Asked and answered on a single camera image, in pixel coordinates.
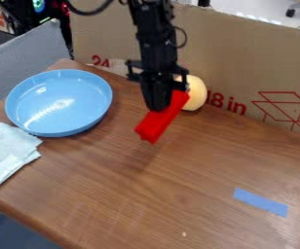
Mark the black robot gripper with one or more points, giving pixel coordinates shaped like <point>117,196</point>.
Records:
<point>152,16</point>

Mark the red rectangular block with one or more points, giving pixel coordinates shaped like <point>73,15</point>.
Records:
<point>156,122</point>

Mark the light blue folded cloth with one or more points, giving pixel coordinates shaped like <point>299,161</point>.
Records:
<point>18,150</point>

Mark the yellow round fruit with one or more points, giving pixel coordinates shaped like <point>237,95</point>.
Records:
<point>195,99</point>

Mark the light blue plate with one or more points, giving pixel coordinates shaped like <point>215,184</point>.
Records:
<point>60,103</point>

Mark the grey fabric panel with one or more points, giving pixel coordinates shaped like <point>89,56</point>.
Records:
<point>28,54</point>

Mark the black computer tower with lights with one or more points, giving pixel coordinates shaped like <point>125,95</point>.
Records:
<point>25,14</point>

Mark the blue tape strip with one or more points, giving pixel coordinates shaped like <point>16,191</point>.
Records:
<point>262,202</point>

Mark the brown cardboard box wall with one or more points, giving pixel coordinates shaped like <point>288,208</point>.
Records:
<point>245,58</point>

